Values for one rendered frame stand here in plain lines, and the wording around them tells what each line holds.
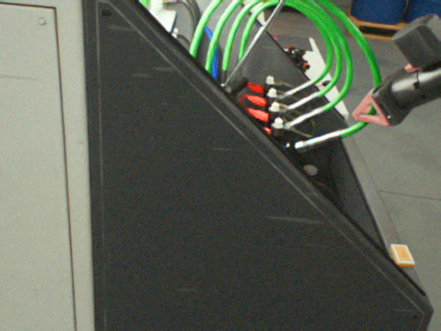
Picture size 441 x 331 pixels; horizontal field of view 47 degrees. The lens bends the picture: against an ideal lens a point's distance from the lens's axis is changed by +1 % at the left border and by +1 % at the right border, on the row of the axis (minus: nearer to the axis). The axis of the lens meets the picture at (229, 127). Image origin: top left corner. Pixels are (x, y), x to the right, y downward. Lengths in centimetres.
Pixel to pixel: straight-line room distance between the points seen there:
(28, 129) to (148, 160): 17
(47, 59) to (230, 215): 34
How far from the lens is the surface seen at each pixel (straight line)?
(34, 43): 70
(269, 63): 138
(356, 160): 134
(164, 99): 69
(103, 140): 73
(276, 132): 110
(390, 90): 90
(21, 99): 74
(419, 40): 83
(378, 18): 591
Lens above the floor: 160
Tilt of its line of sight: 28 degrees down
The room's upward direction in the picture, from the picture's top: 6 degrees clockwise
